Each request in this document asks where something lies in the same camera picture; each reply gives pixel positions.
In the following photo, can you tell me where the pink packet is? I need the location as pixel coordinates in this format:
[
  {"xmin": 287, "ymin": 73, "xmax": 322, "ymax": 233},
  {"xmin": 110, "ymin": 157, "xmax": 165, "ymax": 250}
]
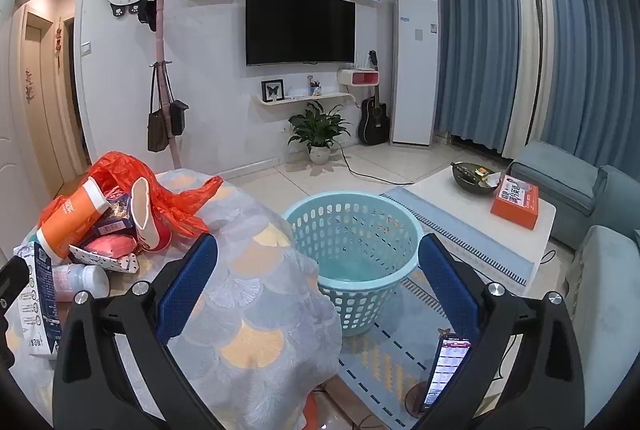
[{"xmin": 87, "ymin": 235, "xmax": 136, "ymax": 258}]

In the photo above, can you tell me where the wooden door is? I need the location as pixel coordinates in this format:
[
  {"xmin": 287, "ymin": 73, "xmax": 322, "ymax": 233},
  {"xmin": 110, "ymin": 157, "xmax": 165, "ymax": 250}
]
[{"xmin": 22, "ymin": 12, "xmax": 68, "ymax": 195}]

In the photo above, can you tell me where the pink coat rack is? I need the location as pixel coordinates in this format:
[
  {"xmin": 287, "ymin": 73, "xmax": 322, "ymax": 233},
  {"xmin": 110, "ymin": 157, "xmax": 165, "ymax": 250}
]
[{"xmin": 142, "ymin": 0, "xmax": 196, "ymax": 171}]

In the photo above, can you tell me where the brown hanging bag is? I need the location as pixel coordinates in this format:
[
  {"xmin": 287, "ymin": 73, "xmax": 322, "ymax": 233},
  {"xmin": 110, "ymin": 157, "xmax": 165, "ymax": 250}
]
[{"xmin": 147, "ymin": 62, "xmax": 171, "ymax": 153}]

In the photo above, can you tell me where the purple snack packet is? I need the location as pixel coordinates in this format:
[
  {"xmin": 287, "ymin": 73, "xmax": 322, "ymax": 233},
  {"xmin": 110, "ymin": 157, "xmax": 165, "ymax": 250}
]
[{"xmin": 92, "ymin": 190, "xmax": 136, "ymax": 235}]

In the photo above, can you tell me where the white bottle pink label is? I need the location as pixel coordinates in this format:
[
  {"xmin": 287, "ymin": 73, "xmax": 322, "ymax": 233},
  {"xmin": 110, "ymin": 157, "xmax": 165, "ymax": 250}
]
[{"xmin": 51, "ymin": 264, "xmax": 111, "ymax": 301}]

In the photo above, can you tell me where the blue grey sofa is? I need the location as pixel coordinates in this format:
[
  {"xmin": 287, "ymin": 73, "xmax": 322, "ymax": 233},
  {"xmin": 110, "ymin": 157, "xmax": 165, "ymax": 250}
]
[{"xmin": 510, "ymin": 140, "xmax": 640, "ymax": 430}]

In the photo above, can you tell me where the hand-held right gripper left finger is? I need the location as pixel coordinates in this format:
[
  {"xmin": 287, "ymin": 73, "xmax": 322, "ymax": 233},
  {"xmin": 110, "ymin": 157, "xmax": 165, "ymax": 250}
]
[{"xmin": 52, "ymin": 234, "xmax": 236, "ymax": 430}]

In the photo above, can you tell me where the orange plastic bag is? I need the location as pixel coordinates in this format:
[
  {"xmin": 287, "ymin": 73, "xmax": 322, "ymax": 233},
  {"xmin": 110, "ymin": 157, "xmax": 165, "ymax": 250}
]
[{"xmin": 39, "ymin": 151, "xmax": 224, "ymax": 241}]

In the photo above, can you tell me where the blue curtain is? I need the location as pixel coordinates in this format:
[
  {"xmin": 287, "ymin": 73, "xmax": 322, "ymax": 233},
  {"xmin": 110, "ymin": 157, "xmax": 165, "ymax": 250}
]
[
  {"xmin": 542, "ymin": 0, "xmax": 640, "ymax": 183},
  {"xmin": 420, "ymin": 0, "xmax": 526, "ymax": 155}
]

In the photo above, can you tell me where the black flat television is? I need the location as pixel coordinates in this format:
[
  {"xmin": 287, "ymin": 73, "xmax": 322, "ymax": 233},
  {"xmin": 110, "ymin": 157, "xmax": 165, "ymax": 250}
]
[{"xmin": 245, "ymin": 0, "xmax": 357, "ymax": 67}]

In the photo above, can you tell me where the white blue milk carton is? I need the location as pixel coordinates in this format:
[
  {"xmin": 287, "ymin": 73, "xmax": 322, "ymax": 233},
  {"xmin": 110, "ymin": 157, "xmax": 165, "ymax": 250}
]
[{"xmin": 14, "ymin": 241, "xmax": 61, "ymax": 361}]

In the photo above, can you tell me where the red white paper cup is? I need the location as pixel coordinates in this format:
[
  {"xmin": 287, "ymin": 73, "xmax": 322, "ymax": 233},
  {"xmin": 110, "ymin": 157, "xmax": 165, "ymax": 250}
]
[{"xmin": 131, "ymin": 177, "xmax": 173, "ymax": 251}]

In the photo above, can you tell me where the pink white wall box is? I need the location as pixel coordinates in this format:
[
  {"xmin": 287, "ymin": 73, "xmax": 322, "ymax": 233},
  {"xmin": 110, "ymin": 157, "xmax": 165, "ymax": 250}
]
[{"xmin": 337, "ymin": 68, "xmax": 379, "ymax": 88}]

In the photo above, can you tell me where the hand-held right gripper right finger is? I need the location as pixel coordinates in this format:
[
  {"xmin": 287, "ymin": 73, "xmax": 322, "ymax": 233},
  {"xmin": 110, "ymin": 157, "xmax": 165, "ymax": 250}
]
[{"xmin": 415, "ymin": 234, "xmax": 586, "ymax": 430}]

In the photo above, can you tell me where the black hanging bag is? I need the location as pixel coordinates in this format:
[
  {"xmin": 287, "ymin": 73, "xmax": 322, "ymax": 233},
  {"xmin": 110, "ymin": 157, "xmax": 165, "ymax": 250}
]
[{"xmin": 169, "ymin": 100, "xmax": 190, "ymax": 137}]

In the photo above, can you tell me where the black butterfly picture frame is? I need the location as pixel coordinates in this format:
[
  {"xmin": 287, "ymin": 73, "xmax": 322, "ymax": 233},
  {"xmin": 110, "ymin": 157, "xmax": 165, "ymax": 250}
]
[{"xmin": 261, "ymin": 79, "xmax": 285, "ymax": 102}]

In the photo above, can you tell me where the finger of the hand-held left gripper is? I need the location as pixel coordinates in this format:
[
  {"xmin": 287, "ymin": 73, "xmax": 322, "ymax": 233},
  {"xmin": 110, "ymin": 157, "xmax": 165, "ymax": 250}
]
[{"xmin": 0, "ymin": 254, "xmax": 29, "ymax": 368}]

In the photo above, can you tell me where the white standing air conditioner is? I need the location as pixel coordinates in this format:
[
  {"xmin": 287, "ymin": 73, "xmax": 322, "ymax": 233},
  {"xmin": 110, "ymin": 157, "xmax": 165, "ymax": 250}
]
[{"xmin": 390, "ymin": 0, "xmax": 440, "ymax": 147}]

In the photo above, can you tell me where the dark bowl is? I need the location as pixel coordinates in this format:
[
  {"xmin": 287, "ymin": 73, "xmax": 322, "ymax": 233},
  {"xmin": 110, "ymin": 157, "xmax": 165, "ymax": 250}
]
[{"xmin": 451, "ymin": 162, "xmax": 502, "ymax": 197}]

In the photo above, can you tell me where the potted green plant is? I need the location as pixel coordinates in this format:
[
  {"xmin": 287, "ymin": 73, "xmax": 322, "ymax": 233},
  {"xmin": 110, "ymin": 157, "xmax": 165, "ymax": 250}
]
[{"xmin": 287, "ymin": 101, "xmax": 352, "ymax": 165}]

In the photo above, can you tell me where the black acoustic guitar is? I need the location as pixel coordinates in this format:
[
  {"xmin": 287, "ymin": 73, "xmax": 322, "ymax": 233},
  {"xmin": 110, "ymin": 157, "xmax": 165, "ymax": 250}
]
[{"xmin": 357, "ymin": 51, "xmax": 392, "ymax": 147}]

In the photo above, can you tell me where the white coffee table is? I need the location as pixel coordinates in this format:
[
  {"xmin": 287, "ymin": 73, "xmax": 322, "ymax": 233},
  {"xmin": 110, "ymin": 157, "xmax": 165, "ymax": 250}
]
[{"xmin": 407, "ymin": 164, "xmax": 557, "ymax": 281}]

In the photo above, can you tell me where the beige curtain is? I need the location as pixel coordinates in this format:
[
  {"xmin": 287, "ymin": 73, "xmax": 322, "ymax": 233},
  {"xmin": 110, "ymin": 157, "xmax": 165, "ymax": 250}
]
[{"xmin": 502, "ymin": 0, "xmax": 556, "ymax": 158}]

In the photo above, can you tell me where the striped blue rug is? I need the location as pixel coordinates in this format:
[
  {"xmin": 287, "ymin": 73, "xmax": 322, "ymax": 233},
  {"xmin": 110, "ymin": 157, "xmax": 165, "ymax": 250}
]
[{"xmin": 320, "ymin": 187, "xmax": 536, "ymax": 430}]

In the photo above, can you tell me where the orange white paper cup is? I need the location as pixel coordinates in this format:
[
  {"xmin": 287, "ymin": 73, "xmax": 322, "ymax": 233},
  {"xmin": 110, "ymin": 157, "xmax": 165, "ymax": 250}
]
[{"xmin": 36, "ymin": 177, "xmax": 112, "ymax": 261}]

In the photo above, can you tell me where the black floor cable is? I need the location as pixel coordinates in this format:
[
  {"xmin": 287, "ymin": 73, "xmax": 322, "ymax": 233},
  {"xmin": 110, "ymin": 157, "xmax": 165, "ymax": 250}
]
[{"xmin": 332, "ymin": 142, "xmax": 416, "ymax": 185}]

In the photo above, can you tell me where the orange tissue box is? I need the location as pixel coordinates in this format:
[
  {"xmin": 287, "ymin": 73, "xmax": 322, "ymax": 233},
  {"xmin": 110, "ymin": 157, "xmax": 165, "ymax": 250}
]
[{"xmin": 490, "ymin": 176, "xmax": 540, "ymax": 231}]

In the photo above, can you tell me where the turquoise plastic basket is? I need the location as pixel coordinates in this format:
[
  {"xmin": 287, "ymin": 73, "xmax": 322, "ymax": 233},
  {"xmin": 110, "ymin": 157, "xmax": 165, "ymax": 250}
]
[{"xmin": 283, "ymin": 191, "xmax": 421, "ymax": 337}]

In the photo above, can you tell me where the black hat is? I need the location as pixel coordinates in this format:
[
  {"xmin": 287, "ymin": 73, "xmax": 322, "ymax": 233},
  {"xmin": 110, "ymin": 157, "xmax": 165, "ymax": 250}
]
[{"xmin": 137, "ymin": 0, "xmax": 158, "ymax": 33}]

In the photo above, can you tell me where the low white wall shelf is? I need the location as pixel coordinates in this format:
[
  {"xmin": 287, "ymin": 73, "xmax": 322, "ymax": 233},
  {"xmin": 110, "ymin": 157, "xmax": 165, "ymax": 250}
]
[{"xmin": 257, "ymin": 92, "xmax": 353, "ymax": 106}]

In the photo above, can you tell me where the white polka dot bag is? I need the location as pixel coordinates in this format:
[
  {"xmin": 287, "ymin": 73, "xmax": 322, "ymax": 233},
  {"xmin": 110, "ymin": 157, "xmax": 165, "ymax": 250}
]
[{"xmin": 67, "ymin": 244, "xmax": 141, "ymax": 275}]

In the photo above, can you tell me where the black smartphone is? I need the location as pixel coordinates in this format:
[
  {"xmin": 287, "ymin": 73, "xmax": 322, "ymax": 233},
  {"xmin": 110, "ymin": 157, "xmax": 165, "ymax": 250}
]
[{"xmin": 417, "ymin": 333, "xmax": 473, "ymax": 413}]

